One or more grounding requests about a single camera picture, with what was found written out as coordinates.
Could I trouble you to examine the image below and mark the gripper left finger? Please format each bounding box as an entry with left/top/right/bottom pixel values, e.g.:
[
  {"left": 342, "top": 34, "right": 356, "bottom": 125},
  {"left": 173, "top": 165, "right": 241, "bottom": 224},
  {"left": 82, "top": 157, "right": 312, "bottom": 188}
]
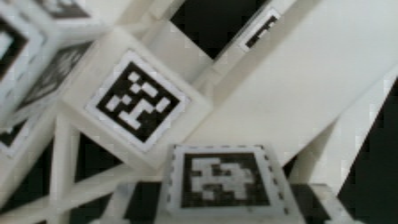
[{"left": 88, "top": 181, "right": 164, "bottom": 224}]

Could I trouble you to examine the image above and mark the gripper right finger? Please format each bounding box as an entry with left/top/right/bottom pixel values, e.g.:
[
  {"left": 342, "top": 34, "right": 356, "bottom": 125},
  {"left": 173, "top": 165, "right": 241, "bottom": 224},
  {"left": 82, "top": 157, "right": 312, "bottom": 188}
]
[{"left": 290, "top": 183, "right": 363, "bottom": 224}]

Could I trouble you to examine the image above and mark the white tagged cube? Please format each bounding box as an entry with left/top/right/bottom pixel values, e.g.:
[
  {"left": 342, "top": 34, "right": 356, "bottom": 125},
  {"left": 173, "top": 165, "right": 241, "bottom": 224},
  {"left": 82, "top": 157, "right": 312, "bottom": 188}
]
[
  {"left": 0, "top": 0, "right": 114, "bottom": 128},
  {"left": 155, "top": 145, "right": 306, "bottom": 224}
]

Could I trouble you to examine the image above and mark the white chair back frame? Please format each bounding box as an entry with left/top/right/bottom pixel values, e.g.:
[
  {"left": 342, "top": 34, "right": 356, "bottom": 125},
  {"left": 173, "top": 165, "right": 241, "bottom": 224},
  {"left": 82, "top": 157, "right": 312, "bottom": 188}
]
[{"left": 0, "top": 0, "right": 398, "bottom": 224}]

